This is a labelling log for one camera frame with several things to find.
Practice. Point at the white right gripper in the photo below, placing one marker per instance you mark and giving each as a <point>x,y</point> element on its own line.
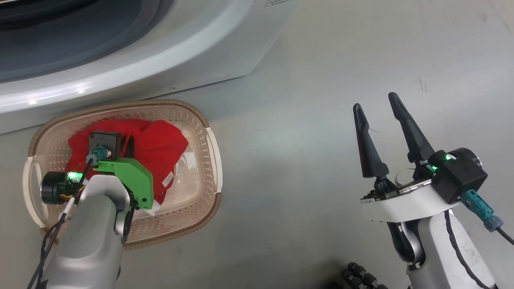
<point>401,206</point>

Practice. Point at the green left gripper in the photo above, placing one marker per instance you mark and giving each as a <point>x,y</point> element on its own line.
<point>136,176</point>

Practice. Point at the red cloth garment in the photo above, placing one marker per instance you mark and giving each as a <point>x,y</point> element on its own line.
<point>160,144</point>

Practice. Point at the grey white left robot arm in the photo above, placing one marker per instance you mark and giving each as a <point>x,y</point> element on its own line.
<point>92,233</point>

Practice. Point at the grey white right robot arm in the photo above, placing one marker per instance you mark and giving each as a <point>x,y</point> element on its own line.
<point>433,249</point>

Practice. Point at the cream perforated laundry basket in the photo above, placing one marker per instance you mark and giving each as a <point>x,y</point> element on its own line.
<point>198,168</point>

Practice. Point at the white front-load washing machine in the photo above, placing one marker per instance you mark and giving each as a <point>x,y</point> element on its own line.
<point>180,60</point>

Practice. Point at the black text notice label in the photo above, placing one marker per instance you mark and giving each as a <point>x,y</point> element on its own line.
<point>277,3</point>

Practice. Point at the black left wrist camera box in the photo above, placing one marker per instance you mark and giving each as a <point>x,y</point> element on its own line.
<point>103,140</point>

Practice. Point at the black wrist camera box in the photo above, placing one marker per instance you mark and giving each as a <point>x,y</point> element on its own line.
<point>103,140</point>
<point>461,178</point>

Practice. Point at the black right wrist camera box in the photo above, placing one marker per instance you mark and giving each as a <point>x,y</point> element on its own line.
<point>461,178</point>

